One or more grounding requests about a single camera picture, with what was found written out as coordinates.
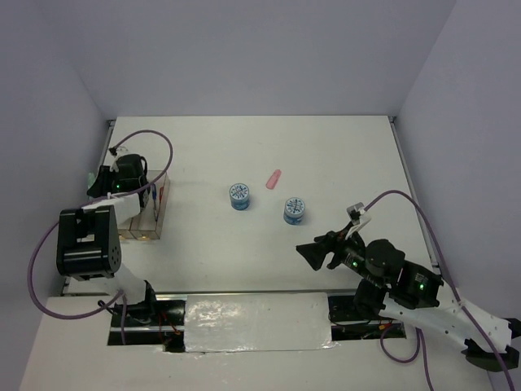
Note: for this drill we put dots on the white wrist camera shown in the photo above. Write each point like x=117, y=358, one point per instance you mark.
x=117, y=153
x=358, y=216

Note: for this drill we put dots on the pink eraser case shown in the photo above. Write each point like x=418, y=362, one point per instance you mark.
x=273, y=179

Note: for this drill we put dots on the blue pen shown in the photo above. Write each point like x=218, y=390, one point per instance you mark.
x=155, y=202

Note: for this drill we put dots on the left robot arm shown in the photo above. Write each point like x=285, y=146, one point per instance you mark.
x=88, y=246

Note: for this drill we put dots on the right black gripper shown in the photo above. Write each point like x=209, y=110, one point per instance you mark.
x=313, y=252

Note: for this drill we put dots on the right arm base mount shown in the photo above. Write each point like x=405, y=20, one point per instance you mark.
x=354, y=315

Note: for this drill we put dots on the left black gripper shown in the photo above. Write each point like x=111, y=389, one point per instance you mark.
x=99, y=188

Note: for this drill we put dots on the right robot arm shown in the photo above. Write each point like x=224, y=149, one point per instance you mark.
x=393, y=287

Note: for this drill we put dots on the blue jar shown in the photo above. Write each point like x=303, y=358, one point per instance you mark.
x=294, y=209
x=239, y=195

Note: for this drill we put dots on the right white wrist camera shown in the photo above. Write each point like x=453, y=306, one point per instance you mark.
x=358, y=216

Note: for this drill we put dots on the green eraser case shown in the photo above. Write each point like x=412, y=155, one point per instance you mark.
x=90, y=179

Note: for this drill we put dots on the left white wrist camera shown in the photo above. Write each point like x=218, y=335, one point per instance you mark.
x=117, y=153

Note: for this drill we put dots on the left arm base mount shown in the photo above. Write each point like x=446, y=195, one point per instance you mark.
x=162, y=324

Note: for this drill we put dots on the clear compartment organizer tray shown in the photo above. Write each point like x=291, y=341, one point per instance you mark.
x=134, y=224

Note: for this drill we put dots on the silver taped cover plate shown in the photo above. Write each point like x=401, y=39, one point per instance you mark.
x=257, y=323

